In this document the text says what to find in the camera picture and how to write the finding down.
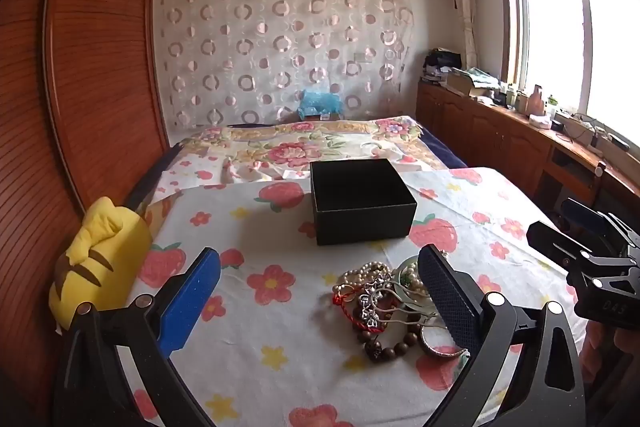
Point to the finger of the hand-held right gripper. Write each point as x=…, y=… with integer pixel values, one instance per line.
x=582, y=214
x=550, y=237

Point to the stack of books and boxes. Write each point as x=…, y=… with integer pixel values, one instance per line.
x=472, y=82

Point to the wood-framed window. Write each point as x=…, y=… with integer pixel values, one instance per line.
x=550, y=17

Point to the silver bangle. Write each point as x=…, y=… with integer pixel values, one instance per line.
x=435, y=349

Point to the pile of dark clothes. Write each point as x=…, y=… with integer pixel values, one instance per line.
x=442, y=62

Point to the pale green jade bangle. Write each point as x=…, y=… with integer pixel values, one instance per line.
x=399, y=268

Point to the circle-patterned sheer curtain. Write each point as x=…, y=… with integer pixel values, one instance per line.
x=275, y=32

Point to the white power strip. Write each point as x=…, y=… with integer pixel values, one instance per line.
x=585, y=132

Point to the silver hair comb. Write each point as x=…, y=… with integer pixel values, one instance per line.
x=374, y=303

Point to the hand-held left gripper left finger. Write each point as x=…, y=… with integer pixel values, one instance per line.
x=192, y=297

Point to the black cardboard jewelry box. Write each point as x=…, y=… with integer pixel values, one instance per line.
x=365, y=227

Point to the tan cardboard carton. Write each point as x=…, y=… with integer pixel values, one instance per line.
x=535, y=99

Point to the strawberry print blanket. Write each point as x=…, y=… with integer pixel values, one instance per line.
x=300, y=357

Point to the yellow plush pillow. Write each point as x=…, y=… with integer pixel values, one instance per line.
x=100, y=247

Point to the green bead ornament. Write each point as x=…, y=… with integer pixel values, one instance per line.
x=408, y=278

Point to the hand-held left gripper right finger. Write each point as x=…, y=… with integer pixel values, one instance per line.
x=445, y=302

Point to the group of small bottles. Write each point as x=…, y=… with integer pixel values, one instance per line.
x=515, y=97

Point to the floral bed quilt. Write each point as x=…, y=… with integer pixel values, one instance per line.
x=280, y=152

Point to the blue plastic bag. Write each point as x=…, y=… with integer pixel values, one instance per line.
x=320, y=104

